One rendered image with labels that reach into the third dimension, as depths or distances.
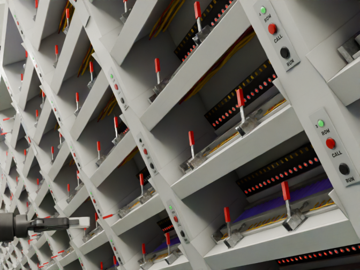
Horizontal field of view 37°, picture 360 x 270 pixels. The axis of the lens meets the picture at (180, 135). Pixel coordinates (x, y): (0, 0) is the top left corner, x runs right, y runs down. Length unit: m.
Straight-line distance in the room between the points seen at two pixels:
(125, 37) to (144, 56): 0.15
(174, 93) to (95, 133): 0.96
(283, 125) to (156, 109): 0.48
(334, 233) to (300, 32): 0.34
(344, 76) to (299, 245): 0.37
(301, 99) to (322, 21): 0.12
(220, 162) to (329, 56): 0.41
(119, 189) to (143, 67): 0.73
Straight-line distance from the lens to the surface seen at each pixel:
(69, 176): 2.81
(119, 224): 1.96
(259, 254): 1.17
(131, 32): 1.34
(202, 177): 1.24
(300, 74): 0.85
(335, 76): 0.80
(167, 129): 1.45
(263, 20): 0.88
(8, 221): 1.78
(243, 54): 1.30
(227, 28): 0.98
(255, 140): 1.01
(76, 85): 2.20
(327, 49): 0.84
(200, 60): 1.09
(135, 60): 1.50
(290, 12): 0.84
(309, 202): 1.06
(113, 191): 2.10
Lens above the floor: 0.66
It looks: 8 degrees up
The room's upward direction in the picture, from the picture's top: 25 degrees counter-clockwise
